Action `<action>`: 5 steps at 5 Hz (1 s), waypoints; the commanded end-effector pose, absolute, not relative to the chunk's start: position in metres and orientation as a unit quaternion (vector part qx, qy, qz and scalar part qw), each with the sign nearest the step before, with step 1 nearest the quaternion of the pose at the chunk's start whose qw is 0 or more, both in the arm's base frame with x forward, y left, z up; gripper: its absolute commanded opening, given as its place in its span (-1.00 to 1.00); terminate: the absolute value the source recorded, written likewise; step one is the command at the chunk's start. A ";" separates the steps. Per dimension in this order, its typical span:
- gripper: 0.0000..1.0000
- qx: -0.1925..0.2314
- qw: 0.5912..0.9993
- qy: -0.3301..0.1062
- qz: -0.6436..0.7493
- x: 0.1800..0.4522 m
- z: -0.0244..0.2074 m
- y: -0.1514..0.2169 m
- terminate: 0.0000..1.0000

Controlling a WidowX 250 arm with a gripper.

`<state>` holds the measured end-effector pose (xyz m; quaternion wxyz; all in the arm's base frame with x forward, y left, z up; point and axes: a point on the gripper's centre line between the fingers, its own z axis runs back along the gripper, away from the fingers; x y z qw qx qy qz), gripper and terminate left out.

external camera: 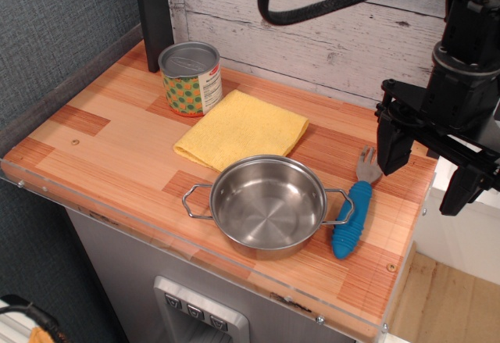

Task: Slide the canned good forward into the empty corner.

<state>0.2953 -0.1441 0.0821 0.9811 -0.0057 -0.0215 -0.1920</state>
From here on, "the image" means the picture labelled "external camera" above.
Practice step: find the white toy sink unit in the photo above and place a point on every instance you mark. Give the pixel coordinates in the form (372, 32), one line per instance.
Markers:
(468, 241)

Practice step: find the grey toy fridge cabinet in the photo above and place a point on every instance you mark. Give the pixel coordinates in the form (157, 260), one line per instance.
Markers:
(127, 268)

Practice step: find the dark vertical post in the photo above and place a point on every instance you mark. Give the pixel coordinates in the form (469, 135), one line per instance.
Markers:
(156, 29)

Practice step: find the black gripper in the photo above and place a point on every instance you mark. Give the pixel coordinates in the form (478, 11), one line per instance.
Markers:
(401, 122)

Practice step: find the silver dispenser panel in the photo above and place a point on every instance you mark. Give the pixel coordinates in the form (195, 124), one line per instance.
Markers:
(189, 316)

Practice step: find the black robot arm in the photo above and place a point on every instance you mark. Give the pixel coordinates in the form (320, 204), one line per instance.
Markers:
(454, 114)

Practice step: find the blue handled toy fork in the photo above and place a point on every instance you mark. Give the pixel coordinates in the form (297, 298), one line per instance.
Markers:
(345, 237)

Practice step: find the stainless steel pot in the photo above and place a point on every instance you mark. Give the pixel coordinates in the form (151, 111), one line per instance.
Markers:
(269, 206)

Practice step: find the black and orange object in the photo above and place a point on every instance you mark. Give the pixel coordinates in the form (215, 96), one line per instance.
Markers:
(23, 321)

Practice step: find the toy tin can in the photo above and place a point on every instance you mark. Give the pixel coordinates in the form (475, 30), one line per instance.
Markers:
(191, 77)

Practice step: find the yellow folded cloth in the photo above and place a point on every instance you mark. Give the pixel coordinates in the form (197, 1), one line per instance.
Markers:
(238, 127)

